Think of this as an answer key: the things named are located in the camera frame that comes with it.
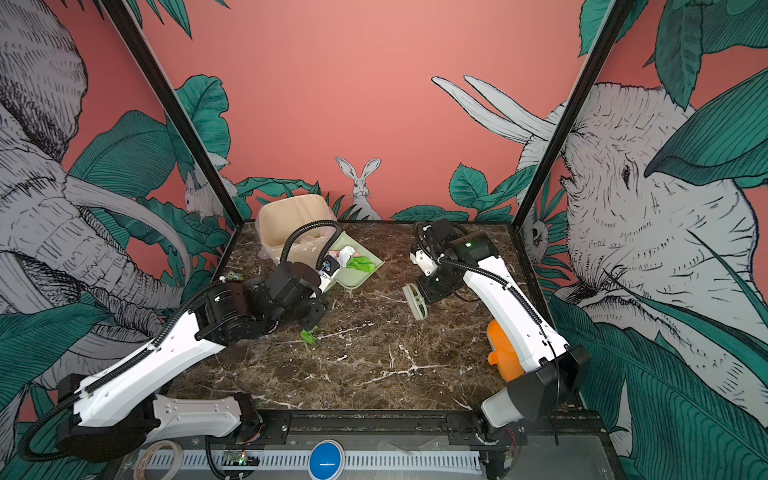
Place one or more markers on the colourful toy block frog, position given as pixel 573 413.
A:
pixel 233 276

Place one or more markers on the light green hand brush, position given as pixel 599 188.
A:
pixel 416 301

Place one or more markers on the green paper scrap upper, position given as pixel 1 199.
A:
pixel 362 264

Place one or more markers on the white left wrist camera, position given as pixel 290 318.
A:
pixel 327 272

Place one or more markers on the white slotted cable duct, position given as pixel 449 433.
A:
pixel 460 462

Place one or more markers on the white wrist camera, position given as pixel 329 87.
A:
pixel 424 262
pixel 327 272

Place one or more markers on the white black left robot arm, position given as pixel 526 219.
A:
pixel 109 414

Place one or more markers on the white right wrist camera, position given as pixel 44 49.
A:
pixel 424 262

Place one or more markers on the orange plush fish toy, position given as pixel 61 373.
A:
pixel 503 355

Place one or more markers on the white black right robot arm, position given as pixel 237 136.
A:
pixel 540 368

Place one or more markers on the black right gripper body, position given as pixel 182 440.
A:
pixel 438 286

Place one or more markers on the cream plastic trash bin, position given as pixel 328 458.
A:
pixel 276 221

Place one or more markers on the light green plastic dustpan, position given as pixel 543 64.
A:
pixel 348 278

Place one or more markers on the coiled clear tube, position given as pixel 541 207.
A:
pixel 167 450

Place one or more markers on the blue round button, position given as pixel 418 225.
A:
pixel 327 461

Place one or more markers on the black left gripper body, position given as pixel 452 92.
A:
pixel 310 316

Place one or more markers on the green paper scrap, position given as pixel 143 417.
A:
pixel 308 336
pixel 362 264

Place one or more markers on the green paper scrap far left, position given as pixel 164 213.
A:
pixel 308 336

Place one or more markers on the white crumpled paper scrap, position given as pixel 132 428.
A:
pixel 345 255

